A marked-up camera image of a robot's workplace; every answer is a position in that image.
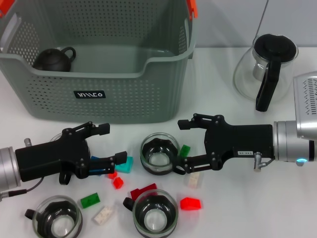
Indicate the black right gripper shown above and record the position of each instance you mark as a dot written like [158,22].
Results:
[237,141]

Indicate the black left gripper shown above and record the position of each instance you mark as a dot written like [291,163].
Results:
[49,158]

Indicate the green building block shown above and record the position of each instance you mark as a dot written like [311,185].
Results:
[90,200]
[185,150]

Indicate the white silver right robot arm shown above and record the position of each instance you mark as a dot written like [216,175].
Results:
[289,148]

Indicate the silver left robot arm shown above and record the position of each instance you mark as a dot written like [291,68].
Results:
[7,168]

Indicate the blue building block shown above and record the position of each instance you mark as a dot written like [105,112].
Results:
[94,158]

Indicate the teal building block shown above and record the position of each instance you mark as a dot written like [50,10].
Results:
[125,167]

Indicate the small red building block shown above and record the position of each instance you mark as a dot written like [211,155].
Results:
[112,175]
[118,183]

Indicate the translucent white building block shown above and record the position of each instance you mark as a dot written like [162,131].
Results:
[104,215]
[194,180]

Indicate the grey-green perforated storage bin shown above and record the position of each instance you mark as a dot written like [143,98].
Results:
[123,99]

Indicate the dark red building block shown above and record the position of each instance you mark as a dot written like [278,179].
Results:
[138,192]

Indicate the bright red sloped block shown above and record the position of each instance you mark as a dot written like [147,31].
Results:
[190,203]

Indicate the black clay teapot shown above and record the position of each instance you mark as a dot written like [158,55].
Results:
[52,62]

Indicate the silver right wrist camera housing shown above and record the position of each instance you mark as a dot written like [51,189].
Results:
[305,99]

